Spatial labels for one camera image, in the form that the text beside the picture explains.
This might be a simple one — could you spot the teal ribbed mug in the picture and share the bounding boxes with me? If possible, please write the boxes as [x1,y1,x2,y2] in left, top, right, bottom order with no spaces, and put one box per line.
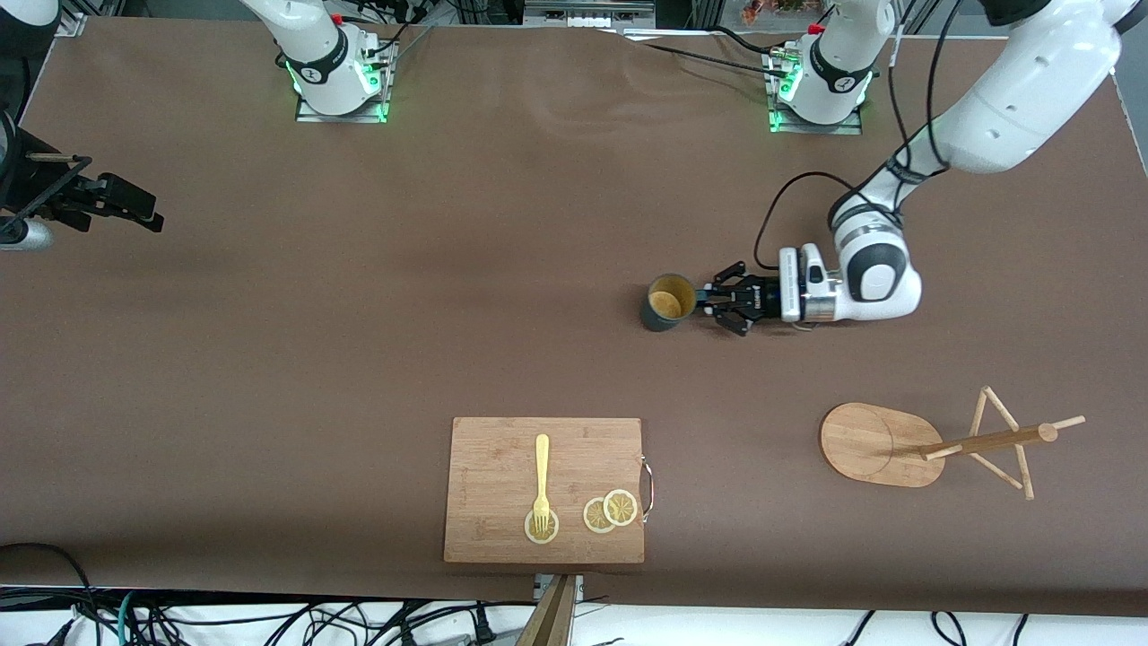
[639,274,711,334]

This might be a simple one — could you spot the wooden mug rack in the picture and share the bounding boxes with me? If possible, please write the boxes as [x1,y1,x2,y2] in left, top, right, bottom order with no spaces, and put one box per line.
[819,386,1087,502]

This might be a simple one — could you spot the yellow plastic fork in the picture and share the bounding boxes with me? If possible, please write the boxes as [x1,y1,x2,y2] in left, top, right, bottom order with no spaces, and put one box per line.
[533,434,552,536]

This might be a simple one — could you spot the brown table cover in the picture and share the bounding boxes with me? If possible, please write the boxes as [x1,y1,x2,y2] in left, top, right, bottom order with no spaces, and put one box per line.
[0,16,1148,618]

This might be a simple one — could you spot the wooden cutting board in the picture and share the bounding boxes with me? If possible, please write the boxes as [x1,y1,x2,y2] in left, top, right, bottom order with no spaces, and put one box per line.
[443,416,647,565]

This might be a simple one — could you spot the grey power strip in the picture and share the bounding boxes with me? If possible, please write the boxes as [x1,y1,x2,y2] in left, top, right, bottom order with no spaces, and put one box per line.
[524,0,657,29]

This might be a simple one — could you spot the aluminium frame profile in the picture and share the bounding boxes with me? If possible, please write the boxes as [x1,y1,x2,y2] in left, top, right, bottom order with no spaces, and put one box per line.
[52,0,92,38]

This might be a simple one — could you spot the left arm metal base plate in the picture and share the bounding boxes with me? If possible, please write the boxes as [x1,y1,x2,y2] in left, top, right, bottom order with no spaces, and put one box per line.
[767,49,864,135]

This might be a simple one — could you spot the black cable on table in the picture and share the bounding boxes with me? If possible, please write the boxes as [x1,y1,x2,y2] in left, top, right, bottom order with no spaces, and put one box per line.
[619,25,792,80]

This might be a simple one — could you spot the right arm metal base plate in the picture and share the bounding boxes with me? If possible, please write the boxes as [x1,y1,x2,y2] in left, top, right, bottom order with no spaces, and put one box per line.
[294,40,396,124]

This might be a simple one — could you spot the wooden post with metal bracket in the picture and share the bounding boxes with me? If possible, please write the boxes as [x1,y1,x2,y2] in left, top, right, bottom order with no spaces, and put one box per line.
[516,574,584,646]

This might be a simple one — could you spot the black looped floor cable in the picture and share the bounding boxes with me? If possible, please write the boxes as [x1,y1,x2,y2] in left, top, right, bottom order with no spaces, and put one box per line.
[0,542,101,646]

